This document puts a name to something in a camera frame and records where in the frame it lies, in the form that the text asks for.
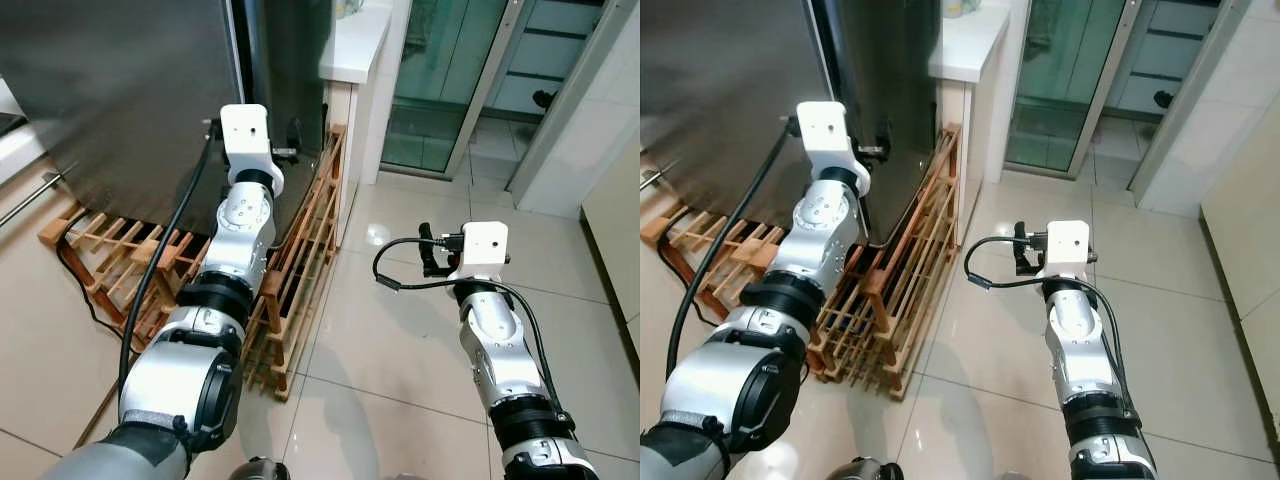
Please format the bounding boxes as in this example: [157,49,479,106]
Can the dark steel fridge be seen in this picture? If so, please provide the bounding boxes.
[0,0,336,246]
[640,0,941,246]

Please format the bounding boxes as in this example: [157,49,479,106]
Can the white countertop unit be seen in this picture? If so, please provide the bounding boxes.
[318,0,413,186]
[928,0,1016,186]

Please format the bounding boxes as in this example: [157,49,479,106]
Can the green glass sliding door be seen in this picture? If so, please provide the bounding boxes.
[380,0,511,173]
[1003,0,1136,171]

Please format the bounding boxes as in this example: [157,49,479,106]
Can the beige glossy cabinet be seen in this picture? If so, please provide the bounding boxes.
[581,150,641,351]
[1198,130,1280,421]

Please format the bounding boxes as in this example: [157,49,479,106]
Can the wooden slat rack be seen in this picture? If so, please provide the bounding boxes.
[38,124,348,403]
[640,122,963,401]

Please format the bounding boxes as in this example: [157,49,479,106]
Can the grey robot leg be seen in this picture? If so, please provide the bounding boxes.
[825,457,891,480]
[228,457,293,480]

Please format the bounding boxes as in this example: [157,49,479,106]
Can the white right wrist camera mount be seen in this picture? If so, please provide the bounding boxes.
[447,222,510,283]
[1040,220,1093,281]

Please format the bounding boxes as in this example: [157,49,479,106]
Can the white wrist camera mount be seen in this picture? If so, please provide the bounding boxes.
[447,222,510,283]
[795,101,873,191]
[219,103,287,198]
[1040,220,1093,281]

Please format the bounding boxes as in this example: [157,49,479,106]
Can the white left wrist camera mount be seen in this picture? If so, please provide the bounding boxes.
[795,101,873,191]
[219,103,287,198]

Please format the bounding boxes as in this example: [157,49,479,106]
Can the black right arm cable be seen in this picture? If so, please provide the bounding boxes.
[372,236,563,411]
[964,235,1136,401]

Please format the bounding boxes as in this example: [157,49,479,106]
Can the grey aluminium door frame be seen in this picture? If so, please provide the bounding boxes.
[443,0,641,196]
[1065,0,1256,201]

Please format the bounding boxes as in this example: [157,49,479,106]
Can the black floor cable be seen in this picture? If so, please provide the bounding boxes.
[660,205,721,321]
[55,215,136,336]

